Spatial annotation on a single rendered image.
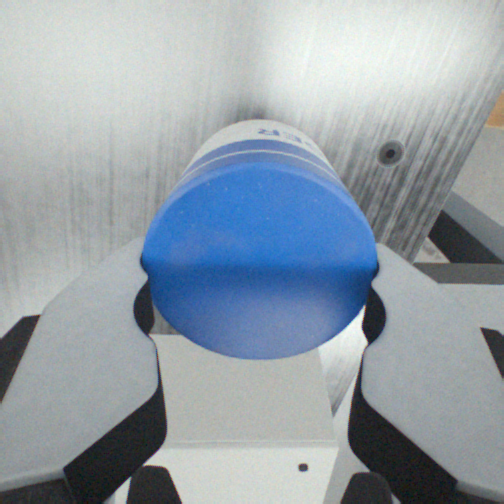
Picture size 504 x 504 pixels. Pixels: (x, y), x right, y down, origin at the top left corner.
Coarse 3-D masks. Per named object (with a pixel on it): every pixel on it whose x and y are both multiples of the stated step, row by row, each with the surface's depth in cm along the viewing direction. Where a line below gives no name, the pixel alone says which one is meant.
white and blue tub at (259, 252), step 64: (256, 128) 13; (192, 192) 9; (256, 192) 9; (320, 192) 9; (192, 256) 10; (256, 256) 10; (320, 256) 10; (192, 320) 11; (256, 320) 11; (320, 320) 11
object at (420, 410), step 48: (384, 288) 9; (432, 288) 9; (384, 336) 8; (432, 336) 8; (480, 336) 8; (384, 384) 7; (432, 384) 7; (480, 384) 7; (384, 432) 6; (432, 432) 6; (480, 432) 6; (432, 480) 5; (480, 480) 5
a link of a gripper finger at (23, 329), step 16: (32, 320) 8; (16, 336) 7; (0, 352) 7; (16, 352) 7; (0, 368) 7; (16, 368) 7; (0, 384) 6; (0, 400) 6; (0, 496) 5; (16, 496) 5; (32, 496) 5; (48, 496) 5; (64, 496) 5
